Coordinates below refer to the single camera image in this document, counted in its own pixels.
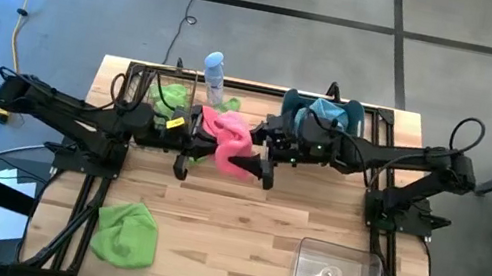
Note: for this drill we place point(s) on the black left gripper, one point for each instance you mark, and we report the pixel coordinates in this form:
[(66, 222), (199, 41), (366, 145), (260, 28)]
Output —
[(174, 140)]

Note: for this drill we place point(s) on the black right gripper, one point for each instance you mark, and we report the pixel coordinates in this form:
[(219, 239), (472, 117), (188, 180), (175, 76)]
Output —
[(296, 142)]

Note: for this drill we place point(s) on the pink microfiber towel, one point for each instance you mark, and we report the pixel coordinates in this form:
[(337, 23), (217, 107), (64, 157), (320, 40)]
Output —
[(230, 140)]

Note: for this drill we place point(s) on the blue microfiber towel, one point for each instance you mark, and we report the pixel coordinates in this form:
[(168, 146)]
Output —
[(329, 112)]

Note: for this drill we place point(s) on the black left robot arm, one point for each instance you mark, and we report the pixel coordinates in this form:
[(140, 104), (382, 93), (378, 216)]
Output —
[(58, 110)]

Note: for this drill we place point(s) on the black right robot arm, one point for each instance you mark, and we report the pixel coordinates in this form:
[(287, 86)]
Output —
[(425, 159)]

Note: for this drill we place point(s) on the yellow tag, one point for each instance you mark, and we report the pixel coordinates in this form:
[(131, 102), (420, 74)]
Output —
[(176, 123)]

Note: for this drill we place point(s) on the light blue spray bottle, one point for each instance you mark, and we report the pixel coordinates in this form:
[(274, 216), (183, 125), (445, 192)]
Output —
[(213, 76)]

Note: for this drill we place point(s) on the black aluminium table frame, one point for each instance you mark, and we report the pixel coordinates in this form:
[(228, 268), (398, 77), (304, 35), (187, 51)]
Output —
[(259, 89)]

